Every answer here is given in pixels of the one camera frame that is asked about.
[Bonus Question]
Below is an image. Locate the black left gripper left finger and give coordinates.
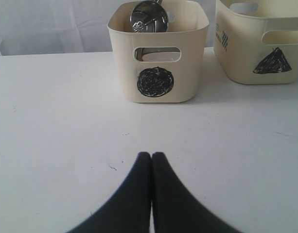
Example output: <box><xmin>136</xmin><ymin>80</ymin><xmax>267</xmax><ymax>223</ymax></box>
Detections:
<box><xmin>69</xmin><ymin>152</ymin><xmax>152</xmax><ymax>233</ymax></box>

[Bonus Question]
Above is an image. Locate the cream bin with circle mark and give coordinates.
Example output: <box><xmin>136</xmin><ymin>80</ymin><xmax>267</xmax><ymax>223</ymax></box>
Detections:
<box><xmin>107</xmin><ymin>0</ymin><xmax>209</xmax><ymax>103</ymax></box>

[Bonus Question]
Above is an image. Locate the steel mug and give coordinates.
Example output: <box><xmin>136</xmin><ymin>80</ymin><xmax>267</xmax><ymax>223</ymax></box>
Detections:
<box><xmin>130</xmin><ymin>0</ymin><xmax>169</xmax><ymax>33</ymax></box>

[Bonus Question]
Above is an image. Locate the cream bin with triangle mark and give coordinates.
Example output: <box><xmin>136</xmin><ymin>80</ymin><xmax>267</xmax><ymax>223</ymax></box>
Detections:
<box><xmin>213</xmin><ymin>0</ymin><xmax>298</xmax><ymax>84</ymax></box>

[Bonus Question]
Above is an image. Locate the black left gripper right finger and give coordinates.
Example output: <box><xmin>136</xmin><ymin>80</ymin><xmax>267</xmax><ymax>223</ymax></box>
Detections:
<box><xmin>152</xmin><ymin>152</ymin><xmax>239</xmax><ymax>233</ymax></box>

